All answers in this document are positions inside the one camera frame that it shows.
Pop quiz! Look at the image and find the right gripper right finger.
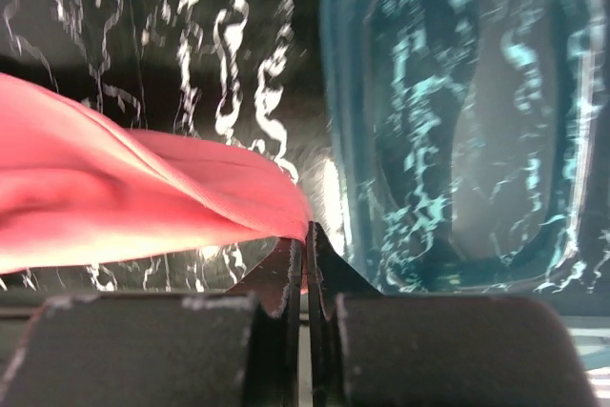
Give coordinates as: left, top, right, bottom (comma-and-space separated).
307, 224, 598, 406

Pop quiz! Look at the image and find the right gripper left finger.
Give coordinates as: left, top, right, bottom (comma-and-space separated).
1, 239, 303, 406

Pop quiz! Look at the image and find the coral red t shirt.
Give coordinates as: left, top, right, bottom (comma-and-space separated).
1, 75, 312, 273

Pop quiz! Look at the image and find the teal transparent plastic basket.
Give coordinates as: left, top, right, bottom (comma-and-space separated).
320, 0, 609, 294

